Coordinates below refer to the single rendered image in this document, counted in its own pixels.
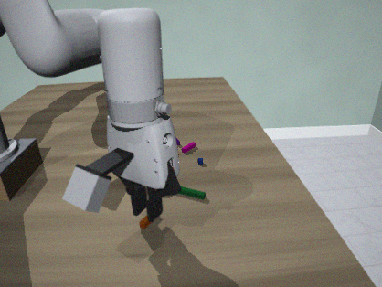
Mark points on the orange rod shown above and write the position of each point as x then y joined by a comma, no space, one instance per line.
144,223

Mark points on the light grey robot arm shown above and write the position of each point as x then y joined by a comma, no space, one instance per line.
56,43

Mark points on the green rod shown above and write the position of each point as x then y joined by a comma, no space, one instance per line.
192,193

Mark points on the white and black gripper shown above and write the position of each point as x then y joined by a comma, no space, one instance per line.
154,147

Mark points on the magenta rod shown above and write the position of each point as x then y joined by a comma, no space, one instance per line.
186,149
192,145

